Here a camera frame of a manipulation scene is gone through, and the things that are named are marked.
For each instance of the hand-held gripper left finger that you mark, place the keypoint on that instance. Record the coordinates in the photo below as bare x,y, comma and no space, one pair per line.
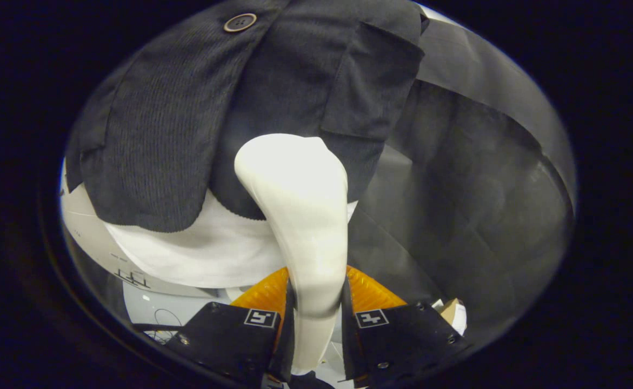
288,351

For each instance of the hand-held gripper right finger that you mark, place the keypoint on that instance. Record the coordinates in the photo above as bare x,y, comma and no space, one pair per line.
351,351

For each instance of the white garment steamer head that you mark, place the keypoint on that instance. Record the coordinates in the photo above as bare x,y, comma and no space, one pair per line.
294,189

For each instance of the black blazer jacket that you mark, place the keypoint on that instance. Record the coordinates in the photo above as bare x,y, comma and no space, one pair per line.
159,135

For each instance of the small cardboard box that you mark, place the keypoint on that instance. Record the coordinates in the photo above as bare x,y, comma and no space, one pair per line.
454,316

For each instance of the black backdrop cloth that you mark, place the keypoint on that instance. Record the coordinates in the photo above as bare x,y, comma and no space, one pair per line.
484,216

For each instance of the white cabinet with grey top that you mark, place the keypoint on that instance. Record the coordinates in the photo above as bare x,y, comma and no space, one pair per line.
86,227

